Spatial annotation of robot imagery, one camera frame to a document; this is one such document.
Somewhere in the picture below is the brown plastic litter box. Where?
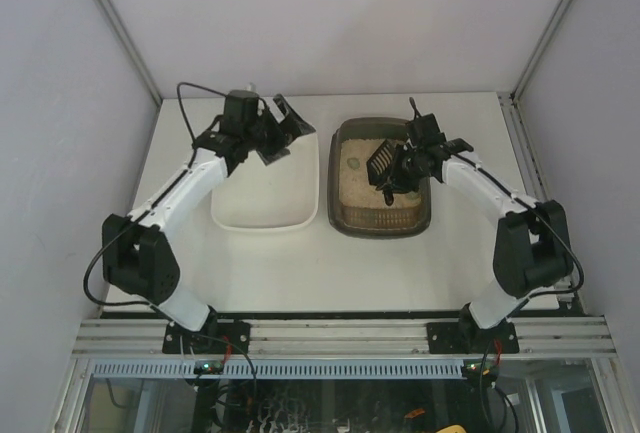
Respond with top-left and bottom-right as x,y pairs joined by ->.
327,117 -> 431,239

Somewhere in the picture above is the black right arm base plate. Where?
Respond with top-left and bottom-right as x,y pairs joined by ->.
426,321 -> 520,354

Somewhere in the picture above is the aluminium front mounting rail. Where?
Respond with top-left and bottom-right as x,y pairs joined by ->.
72,317 -> 616,359

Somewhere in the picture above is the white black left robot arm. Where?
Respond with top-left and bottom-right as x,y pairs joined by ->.
92,89 -> 316,332

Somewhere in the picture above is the black slotted litter scoop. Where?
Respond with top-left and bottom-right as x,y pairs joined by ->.
366,139 -> 396,207

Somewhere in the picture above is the aluminium frame post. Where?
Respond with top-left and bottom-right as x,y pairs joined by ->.
93,0 -> 163,107
510,0 -> 575,102

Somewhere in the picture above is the controller board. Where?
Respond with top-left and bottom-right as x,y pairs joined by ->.
194,360 -> 225,376
462,360 -> 500,380

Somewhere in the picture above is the white plastic tub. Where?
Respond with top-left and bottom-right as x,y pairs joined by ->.
210,133 -> 320,233

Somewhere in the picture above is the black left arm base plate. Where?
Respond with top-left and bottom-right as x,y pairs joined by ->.
162,321 -> 251,355

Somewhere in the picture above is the left controller board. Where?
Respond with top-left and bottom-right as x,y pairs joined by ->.
194,360 -> 225,376

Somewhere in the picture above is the right controller board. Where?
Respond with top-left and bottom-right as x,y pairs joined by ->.
462,360 -> 500,380

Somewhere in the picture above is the aluminium right side rail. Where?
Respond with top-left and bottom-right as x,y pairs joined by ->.
497,92 -> 582,312

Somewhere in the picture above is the aluminium left frame post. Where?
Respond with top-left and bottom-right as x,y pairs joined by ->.
93,0 -> 163,107

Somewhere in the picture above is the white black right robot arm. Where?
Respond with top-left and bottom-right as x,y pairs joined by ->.
377,112 -> 577,330

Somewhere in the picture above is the grey slotted cable duct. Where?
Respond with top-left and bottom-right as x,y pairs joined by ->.
92,359 -> 464,380

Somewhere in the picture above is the aluminium right frame post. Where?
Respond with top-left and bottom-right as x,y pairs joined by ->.
510,0 -> 575,102

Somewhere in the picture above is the black left camera cable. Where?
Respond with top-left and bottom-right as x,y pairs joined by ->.
83,81 -> 231,307

